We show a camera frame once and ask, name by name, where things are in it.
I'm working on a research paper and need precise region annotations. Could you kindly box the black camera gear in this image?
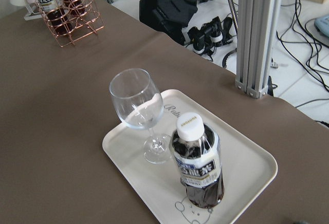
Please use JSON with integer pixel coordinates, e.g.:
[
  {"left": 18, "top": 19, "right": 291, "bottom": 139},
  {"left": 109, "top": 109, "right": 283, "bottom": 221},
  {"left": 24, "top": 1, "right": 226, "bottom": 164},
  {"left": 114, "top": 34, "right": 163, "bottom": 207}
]
[{"left": 187, "top": 16, "right": 233, "bottom": 62}]

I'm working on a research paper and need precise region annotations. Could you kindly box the copper wire bottle basket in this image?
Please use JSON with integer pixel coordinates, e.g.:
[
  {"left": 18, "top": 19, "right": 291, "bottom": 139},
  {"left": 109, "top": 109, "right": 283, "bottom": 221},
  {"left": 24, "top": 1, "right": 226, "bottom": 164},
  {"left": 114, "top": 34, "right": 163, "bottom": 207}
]
[{"left": 35, "top": 0, "right": 104, "bottom": 47}]

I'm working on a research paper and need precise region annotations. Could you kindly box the cream rabbit tray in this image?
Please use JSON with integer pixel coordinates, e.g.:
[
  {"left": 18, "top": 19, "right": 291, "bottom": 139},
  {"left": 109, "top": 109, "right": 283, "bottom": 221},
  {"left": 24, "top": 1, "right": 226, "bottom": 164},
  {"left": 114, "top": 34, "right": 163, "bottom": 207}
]
[{"left": 102, "top": 89, "right": 278, "bottom": 223}]

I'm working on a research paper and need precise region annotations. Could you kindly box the aluminium frame post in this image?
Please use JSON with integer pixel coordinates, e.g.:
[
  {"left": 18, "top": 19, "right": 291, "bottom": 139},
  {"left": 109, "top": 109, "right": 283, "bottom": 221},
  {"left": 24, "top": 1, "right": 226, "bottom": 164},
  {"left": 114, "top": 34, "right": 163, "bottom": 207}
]
[{"left": 235, "top": 0, "right": 281, "bottom": 99}]

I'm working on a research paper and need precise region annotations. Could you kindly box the white cup rack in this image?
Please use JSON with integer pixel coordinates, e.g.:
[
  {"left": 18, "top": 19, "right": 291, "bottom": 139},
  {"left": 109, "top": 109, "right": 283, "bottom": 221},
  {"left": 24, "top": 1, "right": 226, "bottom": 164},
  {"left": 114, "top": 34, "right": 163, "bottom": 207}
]
[{"left": 24, "top": 0, "right": 41, "bottom": 21}]

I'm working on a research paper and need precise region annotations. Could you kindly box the metal tripod pole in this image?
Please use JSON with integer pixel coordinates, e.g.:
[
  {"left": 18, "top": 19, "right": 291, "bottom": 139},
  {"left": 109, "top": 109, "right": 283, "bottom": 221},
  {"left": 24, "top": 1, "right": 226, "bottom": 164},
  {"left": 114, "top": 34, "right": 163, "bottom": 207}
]
[{"left": 228, "top": 0, "right": 238, "bottom": 33}]

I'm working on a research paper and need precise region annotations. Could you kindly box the clear wine glass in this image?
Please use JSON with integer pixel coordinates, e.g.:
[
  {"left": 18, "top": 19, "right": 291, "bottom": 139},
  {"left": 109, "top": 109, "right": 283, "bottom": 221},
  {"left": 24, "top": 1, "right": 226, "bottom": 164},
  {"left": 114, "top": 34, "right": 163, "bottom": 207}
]
[{"left": 109, "top": 68, "right": 171, "bottom": 164}]

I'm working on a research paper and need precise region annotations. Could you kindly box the black folded case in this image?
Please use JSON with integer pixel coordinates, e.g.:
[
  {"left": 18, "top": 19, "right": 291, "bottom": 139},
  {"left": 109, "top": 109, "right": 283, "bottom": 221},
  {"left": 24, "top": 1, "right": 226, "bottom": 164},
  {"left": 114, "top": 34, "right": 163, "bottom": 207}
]
[{"left": 139, "top": 0, "right": 197, "bottom": 45}]

